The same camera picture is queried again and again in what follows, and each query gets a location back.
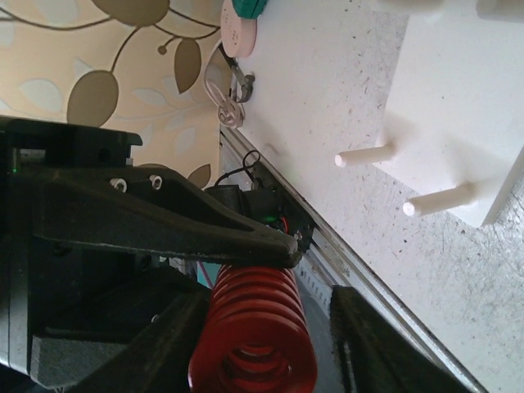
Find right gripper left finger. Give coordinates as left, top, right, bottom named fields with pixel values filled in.
left=32, top=167, right=299, bottom=269

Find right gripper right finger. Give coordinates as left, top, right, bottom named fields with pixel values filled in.
left=329, top=286, right=463, bottom=392

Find large red spring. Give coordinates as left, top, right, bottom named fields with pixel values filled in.
left=188, top=266, right=318, bottom=392

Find white peg fixture plate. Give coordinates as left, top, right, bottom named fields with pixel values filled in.
left=335, top=1, right=523, bottom=228

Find pink sanding disc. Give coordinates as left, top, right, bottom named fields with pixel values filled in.
left=220, top=0, right=257, bottom=58

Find green notebook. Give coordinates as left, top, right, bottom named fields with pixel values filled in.
left=232, top=0, right=267, bottom=20

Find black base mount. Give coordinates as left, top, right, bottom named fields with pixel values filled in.
left=206, top=149, right=315, bottom=253

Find aluminium front rail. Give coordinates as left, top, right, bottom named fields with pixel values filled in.
left=219, top=127, right=485, bottom=392

